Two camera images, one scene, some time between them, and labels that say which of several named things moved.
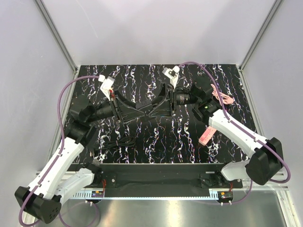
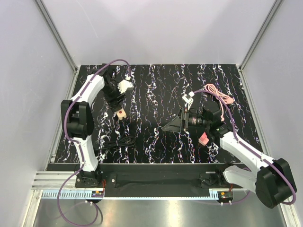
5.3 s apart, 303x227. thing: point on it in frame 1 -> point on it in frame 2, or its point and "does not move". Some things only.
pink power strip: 207,135 does not move
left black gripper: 124,112 -> 114,102
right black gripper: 166,106 -> 177,125
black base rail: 161,179 does not move
